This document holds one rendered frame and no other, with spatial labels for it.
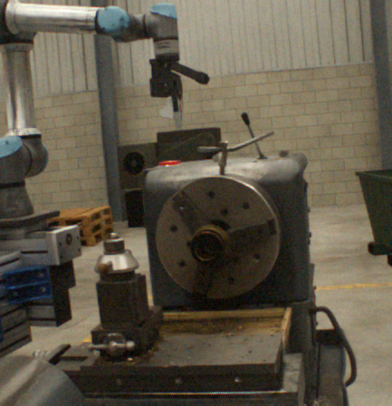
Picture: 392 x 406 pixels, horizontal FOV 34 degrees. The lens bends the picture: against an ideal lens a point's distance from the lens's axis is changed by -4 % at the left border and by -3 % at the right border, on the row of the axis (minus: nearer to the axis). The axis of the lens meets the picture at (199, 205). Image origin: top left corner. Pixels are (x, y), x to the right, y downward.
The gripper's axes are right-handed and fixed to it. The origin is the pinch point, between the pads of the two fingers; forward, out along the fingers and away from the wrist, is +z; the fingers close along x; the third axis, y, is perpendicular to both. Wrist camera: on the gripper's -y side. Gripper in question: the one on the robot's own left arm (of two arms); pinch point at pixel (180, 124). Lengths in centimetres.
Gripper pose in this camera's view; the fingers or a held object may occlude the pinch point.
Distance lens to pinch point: 191.7
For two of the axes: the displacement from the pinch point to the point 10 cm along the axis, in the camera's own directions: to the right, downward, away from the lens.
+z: 0.9, 9.9, 1.0
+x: -1.7, 1.1, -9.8
